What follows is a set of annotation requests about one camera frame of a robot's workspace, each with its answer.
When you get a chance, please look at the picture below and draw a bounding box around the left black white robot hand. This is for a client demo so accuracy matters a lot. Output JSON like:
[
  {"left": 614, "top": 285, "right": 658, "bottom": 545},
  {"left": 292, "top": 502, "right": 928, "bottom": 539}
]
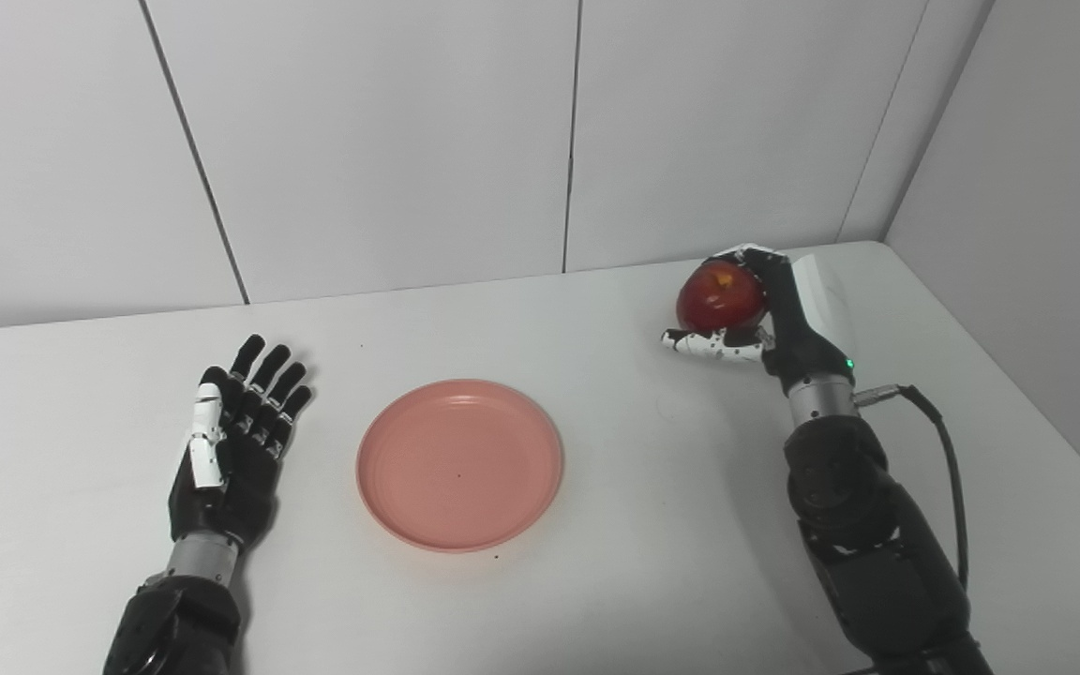
[{"left": 168, "top": 335, "right": 313, "bottom": 549}]

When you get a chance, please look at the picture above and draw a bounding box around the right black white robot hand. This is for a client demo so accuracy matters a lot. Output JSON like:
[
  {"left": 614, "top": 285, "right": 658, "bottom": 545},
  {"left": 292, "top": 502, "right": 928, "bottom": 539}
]
[{"left": 662, "top": 246, "right": 857, "bottom": 395}]

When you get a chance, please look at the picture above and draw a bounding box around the red apple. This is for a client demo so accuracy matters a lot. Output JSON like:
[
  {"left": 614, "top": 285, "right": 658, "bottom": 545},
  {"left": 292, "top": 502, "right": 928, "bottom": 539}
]
[{"left": 676, "top": 261, "right": 768, "bottom": 334}]

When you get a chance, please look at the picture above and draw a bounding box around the pink round plate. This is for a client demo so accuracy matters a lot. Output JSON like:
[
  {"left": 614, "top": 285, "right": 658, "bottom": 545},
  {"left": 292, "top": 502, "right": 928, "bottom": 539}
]
[{"left": 356, "top": 379, "right": 565, "bottom": 553}]

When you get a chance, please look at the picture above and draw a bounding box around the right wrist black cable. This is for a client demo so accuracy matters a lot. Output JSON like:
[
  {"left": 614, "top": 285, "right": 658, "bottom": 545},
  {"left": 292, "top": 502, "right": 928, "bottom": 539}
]
[{"left": 854, "top": 382, "right": 970, "bottom": 592}]

